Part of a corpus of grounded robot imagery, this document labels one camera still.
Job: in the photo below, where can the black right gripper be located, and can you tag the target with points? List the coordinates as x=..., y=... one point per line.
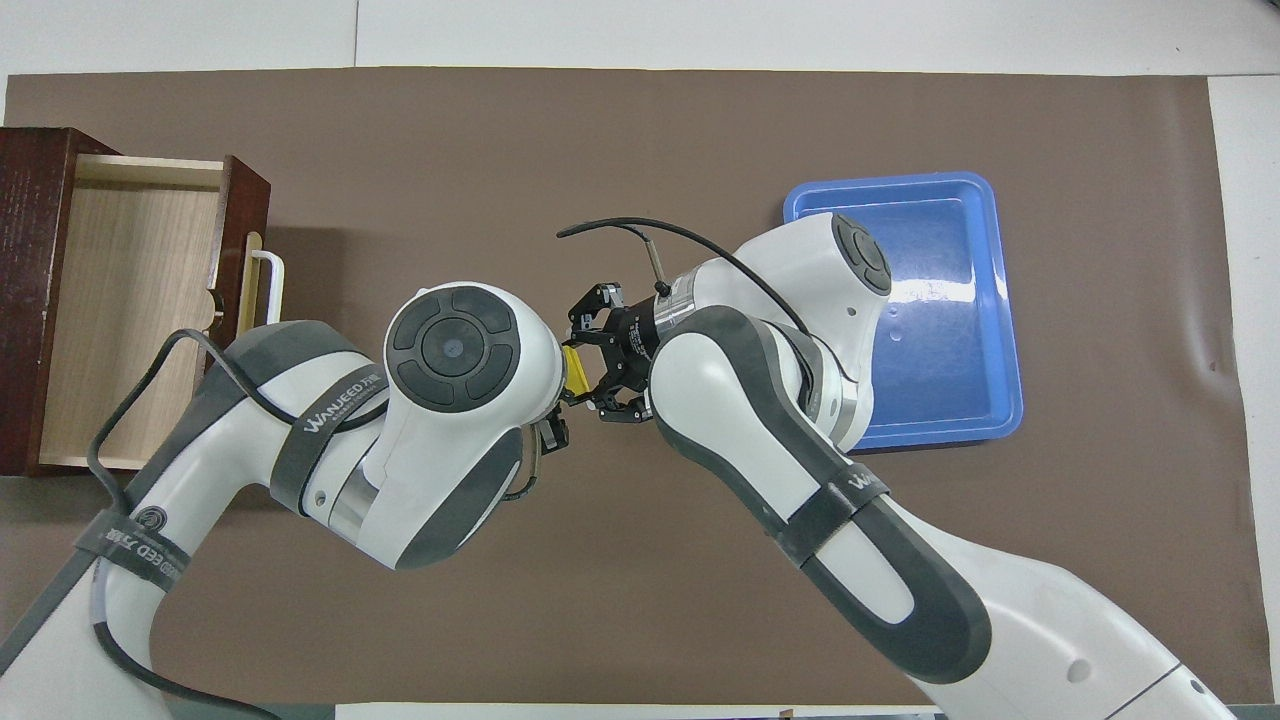
x=633, y=348

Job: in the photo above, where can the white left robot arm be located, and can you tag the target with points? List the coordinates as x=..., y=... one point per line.
x=320, y=440

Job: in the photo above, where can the blue plastic tray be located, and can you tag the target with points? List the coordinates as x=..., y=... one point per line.
x=950, y=300

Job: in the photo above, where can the brown table mat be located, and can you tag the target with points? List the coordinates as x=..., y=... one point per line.
x=520, y=150

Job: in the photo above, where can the wooden drawer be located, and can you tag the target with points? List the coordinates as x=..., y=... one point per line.
x=130, y=270

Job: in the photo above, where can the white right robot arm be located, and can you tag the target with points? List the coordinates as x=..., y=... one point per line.
x=760, y=430

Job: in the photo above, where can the yellow cube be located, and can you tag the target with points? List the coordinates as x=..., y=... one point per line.
x=577, y=372

